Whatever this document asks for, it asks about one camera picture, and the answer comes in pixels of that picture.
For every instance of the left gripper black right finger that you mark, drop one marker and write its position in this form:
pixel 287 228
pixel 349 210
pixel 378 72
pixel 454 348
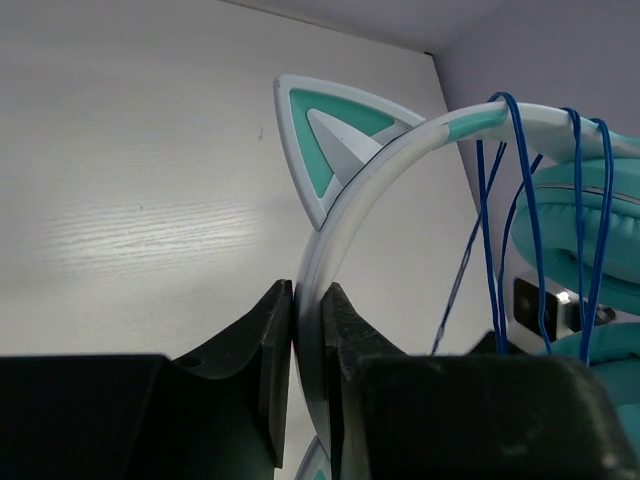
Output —
pixel 352 350

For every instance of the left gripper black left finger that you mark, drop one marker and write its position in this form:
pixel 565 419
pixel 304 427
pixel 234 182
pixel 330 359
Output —
pixel 237 387

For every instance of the teal cat-ear headphones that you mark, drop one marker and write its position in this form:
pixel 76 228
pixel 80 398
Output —
pixel 567 409

